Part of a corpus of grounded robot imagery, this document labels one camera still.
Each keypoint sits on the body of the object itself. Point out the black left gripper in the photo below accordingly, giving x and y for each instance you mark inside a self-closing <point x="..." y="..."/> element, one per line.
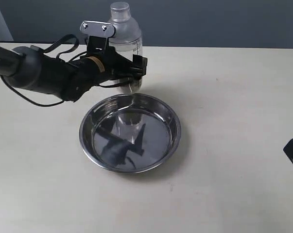
<point x="101" y="63"/>

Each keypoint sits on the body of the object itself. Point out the clear plastic shaker bottle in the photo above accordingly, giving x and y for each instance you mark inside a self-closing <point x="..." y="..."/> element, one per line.
<point x="127" y="39"/>

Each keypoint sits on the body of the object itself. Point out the round stainless steel pan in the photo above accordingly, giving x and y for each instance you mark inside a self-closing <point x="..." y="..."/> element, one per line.
<point x="130" y="134"/>

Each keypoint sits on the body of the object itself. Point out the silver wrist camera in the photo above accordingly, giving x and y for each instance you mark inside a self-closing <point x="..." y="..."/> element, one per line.
<point x="97" y="29"/>

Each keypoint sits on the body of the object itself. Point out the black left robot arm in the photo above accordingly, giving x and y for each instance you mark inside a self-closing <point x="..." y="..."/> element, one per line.
<point x="30" y="68"/>

